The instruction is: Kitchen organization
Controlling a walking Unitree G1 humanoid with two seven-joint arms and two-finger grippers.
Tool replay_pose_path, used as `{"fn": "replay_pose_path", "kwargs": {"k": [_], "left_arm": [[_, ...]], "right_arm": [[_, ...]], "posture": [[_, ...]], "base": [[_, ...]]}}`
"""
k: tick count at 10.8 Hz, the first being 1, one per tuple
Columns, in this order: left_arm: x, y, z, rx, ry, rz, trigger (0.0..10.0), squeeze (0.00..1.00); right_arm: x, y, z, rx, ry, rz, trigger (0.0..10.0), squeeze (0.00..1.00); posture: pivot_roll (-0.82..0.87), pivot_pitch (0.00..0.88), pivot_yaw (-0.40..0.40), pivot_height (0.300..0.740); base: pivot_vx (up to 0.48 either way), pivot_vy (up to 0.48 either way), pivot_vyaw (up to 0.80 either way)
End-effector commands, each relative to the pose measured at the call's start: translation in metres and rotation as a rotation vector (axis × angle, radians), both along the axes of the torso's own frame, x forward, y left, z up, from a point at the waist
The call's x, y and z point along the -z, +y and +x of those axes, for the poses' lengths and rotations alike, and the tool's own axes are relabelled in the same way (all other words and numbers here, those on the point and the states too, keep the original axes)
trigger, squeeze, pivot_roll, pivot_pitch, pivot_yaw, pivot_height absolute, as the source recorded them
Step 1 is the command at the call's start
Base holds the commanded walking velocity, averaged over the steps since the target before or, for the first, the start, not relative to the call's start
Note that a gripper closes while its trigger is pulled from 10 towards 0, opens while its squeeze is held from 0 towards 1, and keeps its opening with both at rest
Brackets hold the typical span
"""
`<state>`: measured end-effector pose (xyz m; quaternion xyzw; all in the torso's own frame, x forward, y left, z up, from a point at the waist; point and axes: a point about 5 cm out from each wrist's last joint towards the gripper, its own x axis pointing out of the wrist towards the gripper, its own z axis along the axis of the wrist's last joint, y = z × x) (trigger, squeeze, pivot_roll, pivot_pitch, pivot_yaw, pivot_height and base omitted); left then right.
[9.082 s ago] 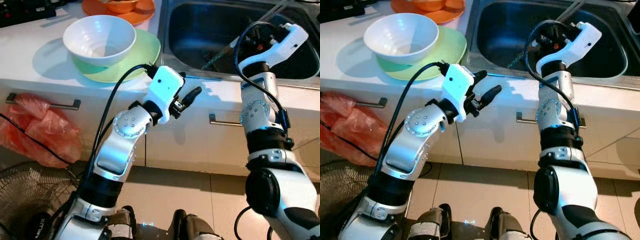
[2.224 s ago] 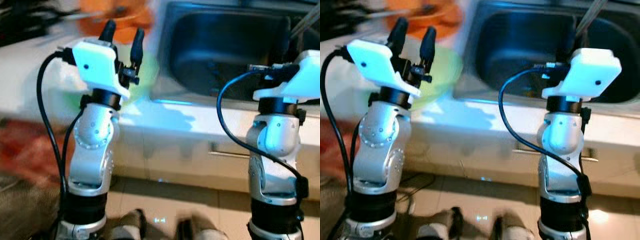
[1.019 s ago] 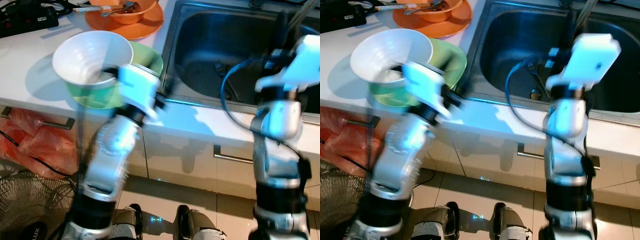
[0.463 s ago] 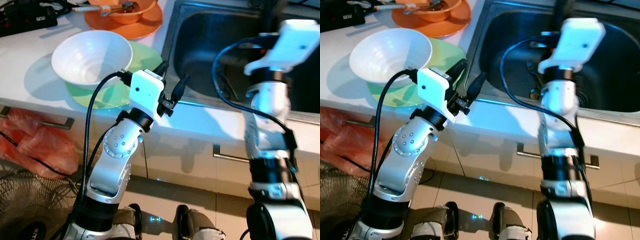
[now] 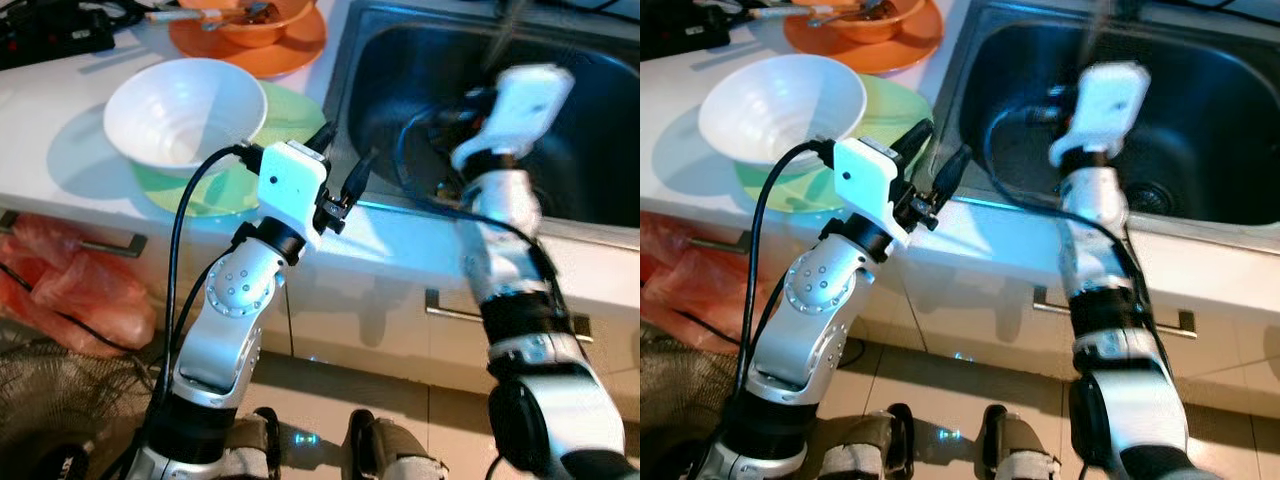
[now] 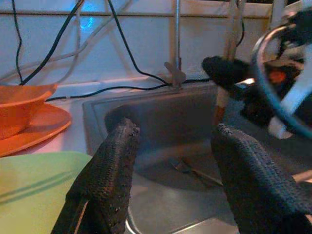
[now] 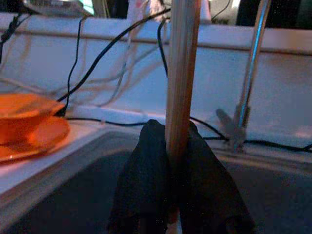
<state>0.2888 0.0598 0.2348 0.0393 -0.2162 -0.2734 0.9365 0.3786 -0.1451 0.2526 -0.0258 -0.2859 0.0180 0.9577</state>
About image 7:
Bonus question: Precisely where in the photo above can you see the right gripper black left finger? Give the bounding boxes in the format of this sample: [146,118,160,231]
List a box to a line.
[107,119,173,234]

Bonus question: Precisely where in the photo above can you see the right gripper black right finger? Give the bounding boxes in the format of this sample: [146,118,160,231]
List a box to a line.
[175,121,255,234]

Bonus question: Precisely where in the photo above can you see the wooden chopstick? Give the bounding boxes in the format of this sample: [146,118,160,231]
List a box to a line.
[165,0,188,234]
[181,0,202,166]

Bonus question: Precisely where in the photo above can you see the stainless steel sink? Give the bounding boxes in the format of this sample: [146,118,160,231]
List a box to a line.
[0,130,312,234]

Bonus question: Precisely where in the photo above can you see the orange plate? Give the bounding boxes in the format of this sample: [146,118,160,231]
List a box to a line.
[0,117,71,164]

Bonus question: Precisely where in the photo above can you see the chrome faucet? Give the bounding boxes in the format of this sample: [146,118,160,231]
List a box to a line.
[215,0,273,154]

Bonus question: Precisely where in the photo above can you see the orange bowl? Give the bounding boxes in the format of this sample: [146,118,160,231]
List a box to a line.
[0,93,67,145]

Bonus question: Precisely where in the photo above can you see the thick black cable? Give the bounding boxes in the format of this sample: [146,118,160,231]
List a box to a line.
[57,8,172,102]

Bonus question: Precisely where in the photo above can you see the thin black cable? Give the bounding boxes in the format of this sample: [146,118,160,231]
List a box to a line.
[0,13,27,63]
[62,16,87,117]

